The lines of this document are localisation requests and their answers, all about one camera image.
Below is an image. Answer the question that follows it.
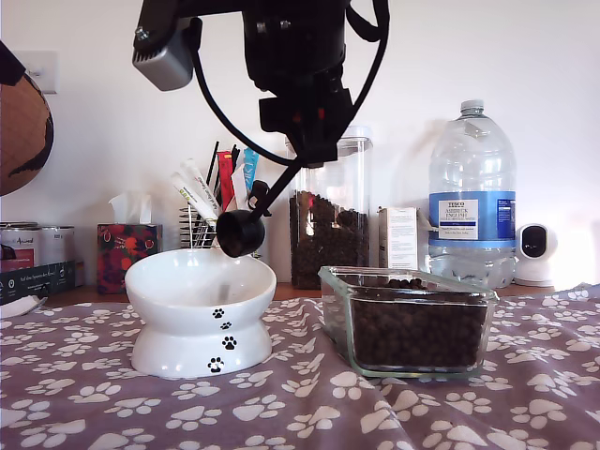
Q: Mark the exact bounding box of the white sachet black print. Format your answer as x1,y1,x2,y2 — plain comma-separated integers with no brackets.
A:
180,158,221,219

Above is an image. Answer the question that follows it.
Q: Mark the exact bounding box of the brown round globe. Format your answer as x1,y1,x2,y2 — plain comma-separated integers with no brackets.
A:
0,65,54,197

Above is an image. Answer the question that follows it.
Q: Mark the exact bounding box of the white sachet green print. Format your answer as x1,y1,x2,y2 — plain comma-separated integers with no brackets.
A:
169,171,218,221

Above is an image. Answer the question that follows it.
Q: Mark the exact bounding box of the thin black stick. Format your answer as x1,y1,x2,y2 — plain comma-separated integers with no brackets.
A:
203,141,221,198

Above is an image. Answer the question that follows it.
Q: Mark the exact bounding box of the dry brown cat kibble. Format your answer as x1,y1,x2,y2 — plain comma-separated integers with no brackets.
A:
350,277,488,369

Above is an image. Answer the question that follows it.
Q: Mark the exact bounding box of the small white round camera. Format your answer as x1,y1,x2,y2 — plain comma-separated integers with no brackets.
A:
514,223,559,288

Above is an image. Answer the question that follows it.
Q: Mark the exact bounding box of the clear rectangular glass dish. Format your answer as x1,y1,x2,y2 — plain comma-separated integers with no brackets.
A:
318,264,498,379

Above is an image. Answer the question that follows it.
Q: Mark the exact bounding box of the tin can pink label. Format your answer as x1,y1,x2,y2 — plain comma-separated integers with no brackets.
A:
0,223,41,273

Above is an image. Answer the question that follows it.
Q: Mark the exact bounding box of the white ceramic paw-print cat bowl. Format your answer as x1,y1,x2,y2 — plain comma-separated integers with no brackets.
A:
124,248,278,380

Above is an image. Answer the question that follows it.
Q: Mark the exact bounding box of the red stick sachet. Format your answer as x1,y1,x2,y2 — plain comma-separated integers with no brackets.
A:
216,149,237,215

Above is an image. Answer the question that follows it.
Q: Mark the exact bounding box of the tin can white label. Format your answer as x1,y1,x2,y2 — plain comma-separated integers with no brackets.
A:
39,226,76,266

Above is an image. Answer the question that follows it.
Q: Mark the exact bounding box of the dark green cardboard box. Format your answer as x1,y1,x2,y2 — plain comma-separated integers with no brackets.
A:
0,261,77,306

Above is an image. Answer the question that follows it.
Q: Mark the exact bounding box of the plain white stick sachet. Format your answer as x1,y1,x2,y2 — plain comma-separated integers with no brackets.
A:
229,162,252,217

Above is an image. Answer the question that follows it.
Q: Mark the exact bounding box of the white wall switch plate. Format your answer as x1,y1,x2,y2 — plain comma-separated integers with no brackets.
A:
21,50,60,95

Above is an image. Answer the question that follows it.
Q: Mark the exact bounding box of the blue stick sachet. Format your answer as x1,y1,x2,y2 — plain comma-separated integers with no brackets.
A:
241,148,262,193

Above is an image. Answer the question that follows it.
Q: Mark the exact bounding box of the small white carton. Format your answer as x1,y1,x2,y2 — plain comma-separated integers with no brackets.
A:
377,206,420,272

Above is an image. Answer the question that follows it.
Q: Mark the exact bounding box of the floral tissue box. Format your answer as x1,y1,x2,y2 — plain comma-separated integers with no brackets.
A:
97,191,164,295

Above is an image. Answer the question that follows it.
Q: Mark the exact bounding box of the large water bottle blue label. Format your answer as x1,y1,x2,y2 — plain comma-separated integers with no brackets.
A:
428,99,518,290

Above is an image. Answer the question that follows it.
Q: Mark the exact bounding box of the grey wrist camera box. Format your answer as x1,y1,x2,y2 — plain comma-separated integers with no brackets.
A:
130,0,203,93

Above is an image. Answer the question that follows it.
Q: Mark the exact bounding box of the black plastic measuring scoop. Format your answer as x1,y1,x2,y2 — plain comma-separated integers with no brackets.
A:
215,157,304,259

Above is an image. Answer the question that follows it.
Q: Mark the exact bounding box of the black looping cable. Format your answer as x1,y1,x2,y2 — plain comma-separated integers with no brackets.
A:
346,0,391,116
189,18,304,169

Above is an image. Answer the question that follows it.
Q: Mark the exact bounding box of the white flat dish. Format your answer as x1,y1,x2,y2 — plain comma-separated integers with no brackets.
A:
0,294,48,321

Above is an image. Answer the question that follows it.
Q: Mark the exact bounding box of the clear kibble jar white lid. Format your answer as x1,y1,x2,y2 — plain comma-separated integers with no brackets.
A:
285,124,374,291

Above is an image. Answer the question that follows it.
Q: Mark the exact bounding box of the chrome wire holder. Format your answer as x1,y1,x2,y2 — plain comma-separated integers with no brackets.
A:
177,205,262,259

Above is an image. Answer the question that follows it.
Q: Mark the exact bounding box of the purple paw-print cloth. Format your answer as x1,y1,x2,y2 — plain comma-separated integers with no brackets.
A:
0,282,600,450

